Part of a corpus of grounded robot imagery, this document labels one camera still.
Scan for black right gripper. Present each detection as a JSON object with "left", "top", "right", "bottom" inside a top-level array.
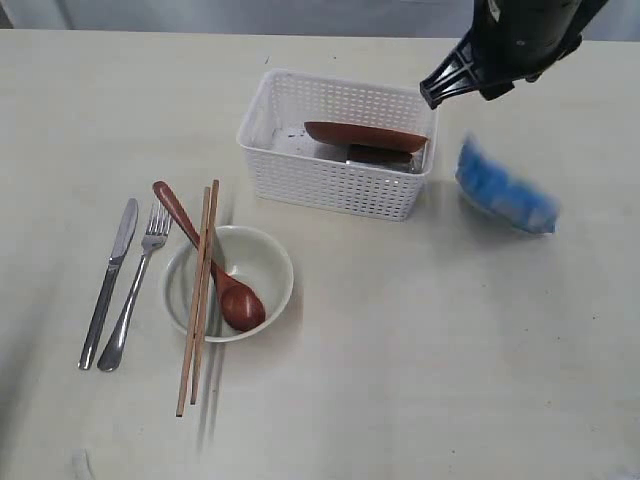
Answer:
[{"left": 419, "top": 1, "right": 583, "bottom": 108}]

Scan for brown round plate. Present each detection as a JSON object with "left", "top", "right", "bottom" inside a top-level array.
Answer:
[{"left": 304, "top": 121, "right": 428, "bottom": 153}]

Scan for blue snack packet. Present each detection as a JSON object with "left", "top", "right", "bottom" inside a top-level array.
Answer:
[{"left": 455, "top": 135, "right": 560, "bottom": 235}]

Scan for white perforated plastic basket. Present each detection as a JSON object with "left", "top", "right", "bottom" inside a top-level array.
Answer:
[{"left": 237, "top": 69, "right": 438, "bottom": 221}]

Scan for white ceramic bowl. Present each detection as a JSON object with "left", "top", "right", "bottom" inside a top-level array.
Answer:
[{"left": 161, "top": 225, "right": 294, "bottom": 343}]

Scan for brown wooden spoon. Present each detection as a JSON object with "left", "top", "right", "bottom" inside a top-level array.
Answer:
[{"left": 152, "top": 181, "right": 266, "bottom": 332}]

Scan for silver fork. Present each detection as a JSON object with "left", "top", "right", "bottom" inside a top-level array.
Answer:
[{"left": 97, "top": 200, "right": 172, "bottom": 372}]

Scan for silver table knife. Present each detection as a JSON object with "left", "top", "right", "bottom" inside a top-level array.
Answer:
[{"left": 78, "top": 198, "right": 138, "bottom": 370}]

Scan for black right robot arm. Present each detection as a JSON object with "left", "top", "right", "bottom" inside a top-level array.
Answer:
[{"left": 420, "top": 0, "right": 607, "bottom": 110}]

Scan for white backdrop curtain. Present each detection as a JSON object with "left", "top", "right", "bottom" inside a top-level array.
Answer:
[{"left": 0, "top": 0, "right": 640, "bottom": 44}]

